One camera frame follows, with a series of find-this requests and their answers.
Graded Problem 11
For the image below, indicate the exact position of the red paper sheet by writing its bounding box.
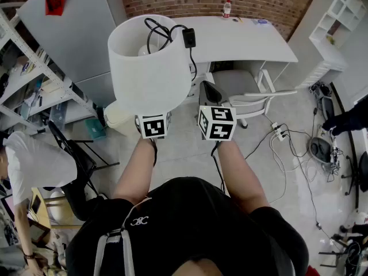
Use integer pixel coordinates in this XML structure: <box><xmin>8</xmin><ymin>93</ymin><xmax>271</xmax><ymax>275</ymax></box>
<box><xmin>45</xmin><ymin>0</ymin><xmax>68</xmax><ymax>17</ymax></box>

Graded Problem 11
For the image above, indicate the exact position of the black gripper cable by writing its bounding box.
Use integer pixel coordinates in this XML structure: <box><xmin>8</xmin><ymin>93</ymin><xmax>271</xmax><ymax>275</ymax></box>
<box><xmin>148</xmin><ymin>138</ymin><xmax>159</xmax><ymax>167</ymax></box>
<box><xmin>210</xmin><ymin>140</ymin><xmax>227</xmax><ymax>194</ymax></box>

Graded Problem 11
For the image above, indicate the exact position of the grey and white chair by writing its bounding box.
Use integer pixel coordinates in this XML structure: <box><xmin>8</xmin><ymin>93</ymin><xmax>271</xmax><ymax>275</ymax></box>
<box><xmin>212</xmin><ymin>68</ymin><xmax>298</xmax><ymax>129</ymax></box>

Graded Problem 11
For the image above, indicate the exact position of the white power strip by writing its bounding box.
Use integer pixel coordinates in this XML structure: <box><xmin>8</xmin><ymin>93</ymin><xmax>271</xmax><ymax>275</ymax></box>
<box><xmin>271</xmin><ymin>122</ymin><xmax>286</xmax><ymax>142</ymax></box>

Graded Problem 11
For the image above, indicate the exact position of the black bag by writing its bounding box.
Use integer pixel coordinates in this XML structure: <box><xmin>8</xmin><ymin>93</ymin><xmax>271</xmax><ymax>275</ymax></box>
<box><xmin>309</xmin><ymin>136</ymin><xmax>334</xmax><ymax>164</ymax></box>

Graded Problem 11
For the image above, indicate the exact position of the teal box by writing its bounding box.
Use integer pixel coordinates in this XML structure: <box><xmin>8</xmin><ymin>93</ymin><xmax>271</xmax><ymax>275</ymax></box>
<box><xmin>85</xmin><ymin>118</ymin><xmax>107</xmax><ymax>140</ymax></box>

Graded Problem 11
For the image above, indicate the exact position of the person's black clothing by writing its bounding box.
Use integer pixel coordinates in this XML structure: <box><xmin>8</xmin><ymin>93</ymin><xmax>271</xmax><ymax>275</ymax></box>
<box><xmin>65</xmin><ymin>177</ymin><xmax>310</xmax><ymax>276</ymax></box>

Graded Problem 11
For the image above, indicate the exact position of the grey shoulder strap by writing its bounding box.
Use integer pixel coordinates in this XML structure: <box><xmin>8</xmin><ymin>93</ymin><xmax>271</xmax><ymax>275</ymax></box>
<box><xmin>93</xmin><ymin>228</ymin><xmax>136</xmax><ymax>276</ymax></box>

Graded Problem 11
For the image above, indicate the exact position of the white cubby bookshelf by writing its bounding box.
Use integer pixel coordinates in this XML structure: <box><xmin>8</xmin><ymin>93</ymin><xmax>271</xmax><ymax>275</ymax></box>
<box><xmin>309</xmin><ymin>0</ymin><xmax>367</xmax><ymax>50</ymax></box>

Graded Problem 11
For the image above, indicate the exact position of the white desk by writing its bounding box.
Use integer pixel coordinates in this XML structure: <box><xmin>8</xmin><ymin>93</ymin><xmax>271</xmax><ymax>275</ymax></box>
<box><xmin>169</xmin><ymin>16</ymin><xmax>299</xmax><ymax>97</ymax></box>

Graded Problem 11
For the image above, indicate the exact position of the black office chair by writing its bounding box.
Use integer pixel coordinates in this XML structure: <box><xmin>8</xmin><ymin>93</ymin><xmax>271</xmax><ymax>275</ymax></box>
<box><xmin>341</xmin><ymin>150</ymin><xmax>368</xmax><ymax>210</ymax></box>

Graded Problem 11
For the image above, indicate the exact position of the white metal shelf rack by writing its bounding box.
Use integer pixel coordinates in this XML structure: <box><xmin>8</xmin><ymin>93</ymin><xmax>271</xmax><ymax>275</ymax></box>
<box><xmin>0</xmin><ymin>1</ymin><xmax>99</xmax><ymax>135</ymax></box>

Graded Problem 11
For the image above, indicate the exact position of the white trash bin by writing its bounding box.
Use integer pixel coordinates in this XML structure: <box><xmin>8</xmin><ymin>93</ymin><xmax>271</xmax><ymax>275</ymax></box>
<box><xmin>103</xmin><ymin>101</ymin><xmax>142</xmax><ymax>136</ymax></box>

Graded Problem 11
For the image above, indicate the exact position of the grey refrigerator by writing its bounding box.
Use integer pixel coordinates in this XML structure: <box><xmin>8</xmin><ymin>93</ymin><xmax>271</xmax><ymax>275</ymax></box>
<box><xmin>16</xmin><ymin>0</ymin><xmax>128</xmax><ymax>108</ymax></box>

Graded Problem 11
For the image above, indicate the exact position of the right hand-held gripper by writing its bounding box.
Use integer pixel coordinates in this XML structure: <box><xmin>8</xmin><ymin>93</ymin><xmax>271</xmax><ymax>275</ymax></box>
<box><xmin>197</xmin><ymin>80</ymin><xmax>238</xmax><ymax>141</ymax></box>

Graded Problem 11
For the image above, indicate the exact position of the plastic bottle with red cap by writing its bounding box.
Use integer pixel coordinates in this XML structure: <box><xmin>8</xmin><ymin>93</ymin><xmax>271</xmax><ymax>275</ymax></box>
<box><xmin>221</xmin><ymin>0</ymin><xmax>233</xmax><ymax>20</ymax></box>

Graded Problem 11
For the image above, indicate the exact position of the white lamp shade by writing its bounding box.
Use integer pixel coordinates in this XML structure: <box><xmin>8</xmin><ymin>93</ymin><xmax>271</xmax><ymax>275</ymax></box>
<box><xmin>108</xmin><ymin>14</ymin><xmax>198</xmax><ymax>117</ymax></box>

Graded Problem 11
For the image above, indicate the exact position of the black folding chair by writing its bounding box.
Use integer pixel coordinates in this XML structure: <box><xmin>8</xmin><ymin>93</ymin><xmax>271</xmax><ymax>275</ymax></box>
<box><xmin>47</xmin><ymin>120</ymin><xmax>120</xmax><ymax>196</ymax></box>

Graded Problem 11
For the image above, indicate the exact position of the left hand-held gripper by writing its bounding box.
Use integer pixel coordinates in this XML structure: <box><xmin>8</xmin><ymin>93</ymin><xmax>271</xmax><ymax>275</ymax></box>
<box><xmin>135</xmin><ymin>111</ymin><xmax>173</xmax><ymax>140</ymax></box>

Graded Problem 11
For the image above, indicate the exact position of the person's right forearm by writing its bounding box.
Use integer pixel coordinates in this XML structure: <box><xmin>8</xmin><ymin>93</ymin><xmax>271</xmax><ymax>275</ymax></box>
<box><xmin>215</xmin><ymin>139</ymin><xmax>271</xmax><ymax>212</ymax></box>

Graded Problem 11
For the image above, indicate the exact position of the person's left forearm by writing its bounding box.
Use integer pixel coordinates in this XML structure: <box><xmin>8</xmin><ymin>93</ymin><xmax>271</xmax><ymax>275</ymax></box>
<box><xmin>112</xmin><ymin>137</ymin><xmax>158</xmax><ymax>205</ymax></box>

